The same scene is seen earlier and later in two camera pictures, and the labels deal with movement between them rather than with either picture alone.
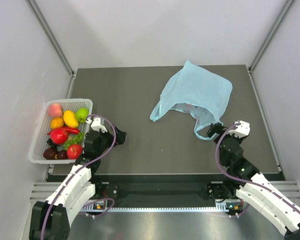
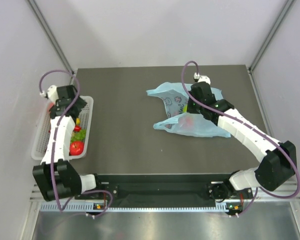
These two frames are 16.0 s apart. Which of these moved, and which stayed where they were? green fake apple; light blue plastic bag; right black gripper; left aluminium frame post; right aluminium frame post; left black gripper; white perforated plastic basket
Moved: left black gripper; right black gripper; light blue plastic bag; green fake apple
Stayed: left aluminium frame post; right aluminium frame post; white perforated plastic basket
